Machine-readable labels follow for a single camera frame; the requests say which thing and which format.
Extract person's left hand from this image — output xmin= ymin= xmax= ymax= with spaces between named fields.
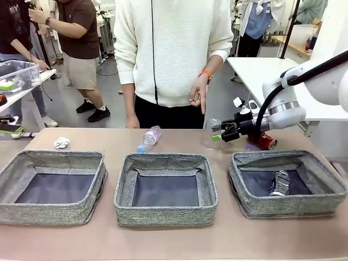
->
xmin=188 ymin=74 xmax=209 ymax=115

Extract person in black shirt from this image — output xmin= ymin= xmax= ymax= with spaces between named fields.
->
xmin=0 ymin=0 xmax=59 ymax=128

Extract person in white sweater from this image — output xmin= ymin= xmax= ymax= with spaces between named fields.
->
xmin=113 ymin=0 xmax=234 ymax=107

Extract white marker pen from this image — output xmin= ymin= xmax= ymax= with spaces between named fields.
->
xmin=11 ymin=131 xmax=41 ymax=140

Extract orange wristwatch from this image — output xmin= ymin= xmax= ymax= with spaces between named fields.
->
xmin=198 ymin=70 xmax=214 ymax=84

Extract black stand pole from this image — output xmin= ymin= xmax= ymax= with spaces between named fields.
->
xmin=279 ymin=0 xmax=301 ymax=59

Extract crushed silver can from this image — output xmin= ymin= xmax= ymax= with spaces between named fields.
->
xmin=269 ymin=169 xmax=290 ymax=197

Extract clear bottle with blue cap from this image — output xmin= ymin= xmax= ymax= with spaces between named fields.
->
xmin=135 ymin=125 xmax=163 ymax=153

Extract person's right forearm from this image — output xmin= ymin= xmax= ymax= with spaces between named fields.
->
xmin=121 ymin=83 xmax=136 ymax=118

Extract crumpled white tissue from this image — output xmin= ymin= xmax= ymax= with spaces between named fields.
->
xmin=53 ymin=136 xmax=71 ymax=150

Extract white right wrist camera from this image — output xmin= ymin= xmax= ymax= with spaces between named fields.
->
xmin=232 ymin=96 xmax=259 ymax=116

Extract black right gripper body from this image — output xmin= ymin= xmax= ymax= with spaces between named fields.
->
xmin=234 ymin=110 xmax=258 ymax=136

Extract person in green top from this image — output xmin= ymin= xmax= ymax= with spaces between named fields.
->
xmin=296 ymin=0 xmax=328 ymax=25

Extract clear plastic cup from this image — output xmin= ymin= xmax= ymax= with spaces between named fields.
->
xmin=201 ymin=117 xmax=222 ymax=151

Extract thin black hanging cord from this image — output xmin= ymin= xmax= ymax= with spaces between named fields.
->
xmin=151 ymin=0 xmax=159 ymax=106

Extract crushed red can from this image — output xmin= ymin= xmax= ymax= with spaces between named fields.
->
xmin=246 ymin=129 xmax=278 ymax=151

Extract white side desk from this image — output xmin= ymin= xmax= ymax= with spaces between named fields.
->
xmin=0 ymin=69 xmax=58 ymax=132

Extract white background table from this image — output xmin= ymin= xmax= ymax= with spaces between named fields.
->
xmin=227 ymin=57 xmax=348 ymax=122

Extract person's black trousers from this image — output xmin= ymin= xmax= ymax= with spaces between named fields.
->
xmin=134 ymin=94 xmax=207 ymax=129

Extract grey fabric basket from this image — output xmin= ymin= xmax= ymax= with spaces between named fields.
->
xmin=227 ymin=150 xmax=348 ymax=220
xmin=0 ymin=151 xmax=108 ymax=226
xmin=113 ymin=152 xmax=219 ymax=227

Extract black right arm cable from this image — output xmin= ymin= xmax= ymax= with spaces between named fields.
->
xmin=254 ymin=50 xmax=348 ymax=134

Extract person in blue shirt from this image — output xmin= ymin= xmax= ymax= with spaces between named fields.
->
xmin=239 ymin=0 xmax=274 ymax=58

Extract green flat device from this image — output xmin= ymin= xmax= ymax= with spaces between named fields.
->
xmin=0 ymin=79 xmax=15 ymax=92

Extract clear plastic storage bin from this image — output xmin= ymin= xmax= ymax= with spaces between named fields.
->
xmin=0 ymin=60 xmax=42 ymax=95

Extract translucent plastic container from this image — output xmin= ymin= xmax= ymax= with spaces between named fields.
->
xmin=292 ymin=24 xmax=319 ymax=53

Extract person's right hand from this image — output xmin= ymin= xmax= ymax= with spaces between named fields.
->
xmin=125 ymin=115 xmax=141 ymax=129

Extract person's left forearm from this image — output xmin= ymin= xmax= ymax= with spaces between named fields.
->
xmin=205 ymin=50 xmax=228 ymax=77

